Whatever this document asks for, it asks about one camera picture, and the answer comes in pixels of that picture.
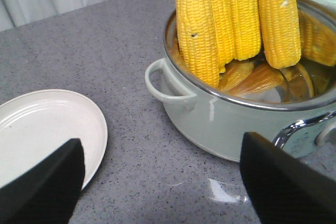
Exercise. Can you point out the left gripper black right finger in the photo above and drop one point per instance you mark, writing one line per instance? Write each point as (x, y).
(281, 188)

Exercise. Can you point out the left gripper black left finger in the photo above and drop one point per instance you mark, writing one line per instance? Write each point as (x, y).
(47, 193)

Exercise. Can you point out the yellow corn cob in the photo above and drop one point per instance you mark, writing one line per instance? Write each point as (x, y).
(197, 39)
(224, 31)
(246, 27)
(280, 30)

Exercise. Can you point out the white round plate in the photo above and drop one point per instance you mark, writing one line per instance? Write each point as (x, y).
(35, 124)

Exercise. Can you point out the green electric cooking pot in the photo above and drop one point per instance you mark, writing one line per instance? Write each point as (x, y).
(296, 115)

